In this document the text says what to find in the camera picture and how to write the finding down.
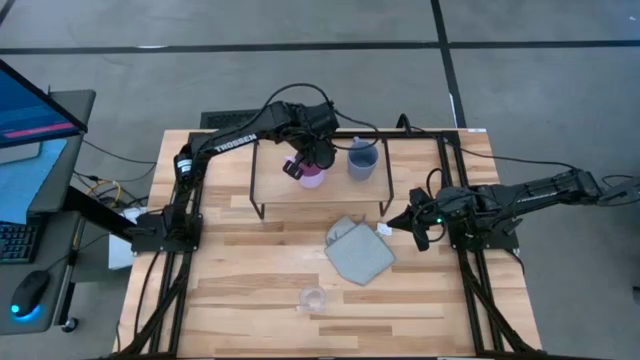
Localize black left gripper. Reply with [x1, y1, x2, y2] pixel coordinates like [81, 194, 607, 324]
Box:
[282, 102, 342, 181]

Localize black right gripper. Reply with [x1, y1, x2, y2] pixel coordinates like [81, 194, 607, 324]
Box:
[385, 186, 454, 252]

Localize pink plastic mug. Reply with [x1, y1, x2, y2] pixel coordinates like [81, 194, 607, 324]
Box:
[284, 154, 327, 191]

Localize blue-grey mug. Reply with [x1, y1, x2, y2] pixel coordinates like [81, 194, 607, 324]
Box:
[346, 135, 381, 183]

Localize small clear glass cup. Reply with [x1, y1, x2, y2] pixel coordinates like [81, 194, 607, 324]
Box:
[295, 284, 328, 314]

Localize wooden shelf black legs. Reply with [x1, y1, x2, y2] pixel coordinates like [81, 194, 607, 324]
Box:
[248, 136, 397, 222]

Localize grey waffle cloth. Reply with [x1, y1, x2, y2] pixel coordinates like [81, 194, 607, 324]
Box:
[323, 215, 398, 288]

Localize black floor vent grate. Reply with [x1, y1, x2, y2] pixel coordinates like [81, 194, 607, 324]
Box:
[199, 107, 266, 130]

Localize white box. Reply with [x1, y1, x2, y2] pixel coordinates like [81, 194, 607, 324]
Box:
[107, 207, 146, 272]

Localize grey computer desk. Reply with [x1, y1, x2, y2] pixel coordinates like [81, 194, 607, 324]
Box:
[0, 89, 98, 337]

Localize computer monitor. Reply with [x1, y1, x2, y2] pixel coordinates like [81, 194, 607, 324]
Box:
[0, 58, 90, 150]

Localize light blue desk mat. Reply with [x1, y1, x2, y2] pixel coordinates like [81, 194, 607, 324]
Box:
[0, 138, 69, 227]

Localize black keyboard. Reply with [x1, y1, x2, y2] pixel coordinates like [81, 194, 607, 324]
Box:
[0, 222, 42, 265]

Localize black computer mouse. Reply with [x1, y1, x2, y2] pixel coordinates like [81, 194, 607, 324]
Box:
[9, 269, 52, 320]

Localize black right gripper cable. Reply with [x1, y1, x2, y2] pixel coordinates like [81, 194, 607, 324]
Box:
[424, 167, 447, 202]

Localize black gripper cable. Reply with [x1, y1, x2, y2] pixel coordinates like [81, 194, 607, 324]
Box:
[249, 81, 382, 152]
[424, 167, 447, 202]

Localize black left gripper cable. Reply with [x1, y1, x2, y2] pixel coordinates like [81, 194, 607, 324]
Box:
[249, 81, 382, 152]

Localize black metal table frame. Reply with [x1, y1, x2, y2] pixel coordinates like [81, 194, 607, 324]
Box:
[99, 128, 547, 360]

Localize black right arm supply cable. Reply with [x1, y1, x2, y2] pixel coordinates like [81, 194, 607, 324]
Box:
[439, 133, 580, 172]

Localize thin black floor cable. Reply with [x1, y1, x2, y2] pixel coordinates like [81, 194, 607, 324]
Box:
[81, 139, 158, 167]

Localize yellow cable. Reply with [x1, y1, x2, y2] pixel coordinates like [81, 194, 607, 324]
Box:
[87, 179, 123, 209]

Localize black cable bundle on floor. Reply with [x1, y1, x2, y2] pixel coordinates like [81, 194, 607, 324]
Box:
[597, 173, 640, 207]

